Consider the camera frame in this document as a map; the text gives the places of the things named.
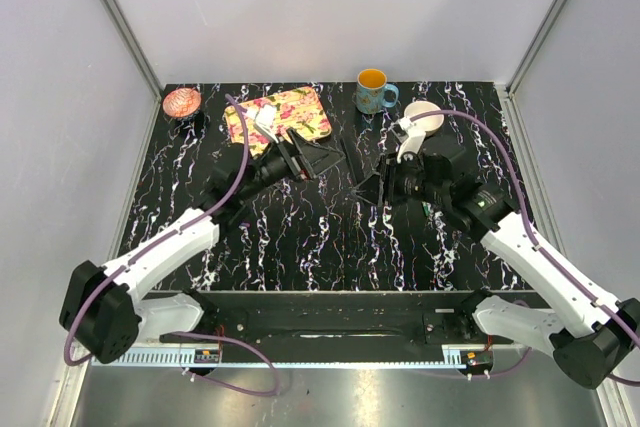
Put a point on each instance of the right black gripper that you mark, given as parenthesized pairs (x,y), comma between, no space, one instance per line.
(384,184)

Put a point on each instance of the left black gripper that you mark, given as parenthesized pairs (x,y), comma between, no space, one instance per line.
(306,160)

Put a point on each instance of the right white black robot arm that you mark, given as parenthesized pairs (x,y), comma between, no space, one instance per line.
(588,331)

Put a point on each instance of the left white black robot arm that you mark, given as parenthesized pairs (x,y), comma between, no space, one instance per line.
(106,307)

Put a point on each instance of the floral yellow pink tray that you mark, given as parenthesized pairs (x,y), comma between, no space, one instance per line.
(299,109)

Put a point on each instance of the green battery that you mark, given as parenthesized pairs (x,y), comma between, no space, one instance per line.
(425,208)

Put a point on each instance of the blue mug orange inside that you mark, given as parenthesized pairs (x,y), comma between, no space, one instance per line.
(374,94)

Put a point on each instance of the red patterned bowl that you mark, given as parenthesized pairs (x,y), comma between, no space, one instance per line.
(182,103)

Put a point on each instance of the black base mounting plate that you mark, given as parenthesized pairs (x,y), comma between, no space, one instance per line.
(422,317)

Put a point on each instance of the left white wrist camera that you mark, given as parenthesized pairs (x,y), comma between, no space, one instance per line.
(263,122)

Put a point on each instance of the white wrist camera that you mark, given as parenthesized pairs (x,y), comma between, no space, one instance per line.
(263,122)
(409,134)

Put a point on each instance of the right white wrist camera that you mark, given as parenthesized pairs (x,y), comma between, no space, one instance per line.
(409,134)

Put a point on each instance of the white slotted cable duct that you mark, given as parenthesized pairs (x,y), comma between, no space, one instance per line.
(182,355)

